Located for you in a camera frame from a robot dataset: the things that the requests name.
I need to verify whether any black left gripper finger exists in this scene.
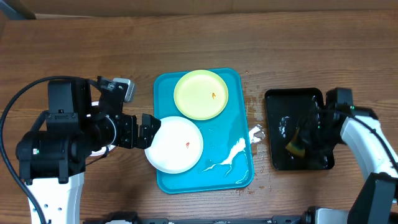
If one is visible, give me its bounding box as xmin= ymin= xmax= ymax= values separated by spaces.
xmin=136 ymin=133 xmax=154 ymax=149
xmin=141 ymin=114 xmax=161 ymax=136

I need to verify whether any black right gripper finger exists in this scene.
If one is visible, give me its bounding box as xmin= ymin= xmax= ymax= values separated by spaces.
xmin=300 ymin=141 xmax=329 ymax=165
xmin=310 ymin=95 xmax=325 ymax=112

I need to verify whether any green yellow sponge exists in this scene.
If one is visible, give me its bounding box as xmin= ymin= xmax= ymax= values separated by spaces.
xmin=285 ymin=128 xmax=305 ymax=157

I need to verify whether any pale pink plate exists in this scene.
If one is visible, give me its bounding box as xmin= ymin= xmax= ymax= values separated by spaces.
xmin=90 ymin=145 xmax=115 ymax=157

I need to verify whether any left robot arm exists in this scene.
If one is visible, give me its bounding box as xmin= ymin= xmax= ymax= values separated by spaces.
xmin=16 ymin=77 xmax=161 ymax=223

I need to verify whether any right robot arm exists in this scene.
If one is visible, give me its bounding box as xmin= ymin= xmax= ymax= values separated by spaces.
xmin=295 ymin=88 xmax=397 ymax=223

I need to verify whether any black rectangular tray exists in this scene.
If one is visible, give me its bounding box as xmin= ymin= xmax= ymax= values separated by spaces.
xmin=265 ymin=88 xmax=335 ymax=170

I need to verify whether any teal plastic tray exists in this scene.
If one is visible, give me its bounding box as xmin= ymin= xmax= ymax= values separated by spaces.
xmin=156 ymin=68 xmax=254 ymax=194

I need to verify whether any white plate with stain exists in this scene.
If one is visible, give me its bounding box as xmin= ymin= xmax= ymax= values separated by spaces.
xmin=145 ymin=116 xmax=204 ymax=174

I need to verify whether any yellow-green plate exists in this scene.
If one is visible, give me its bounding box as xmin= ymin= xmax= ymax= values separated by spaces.
xmin=174 ymin=70 xmax=229 ymax=121

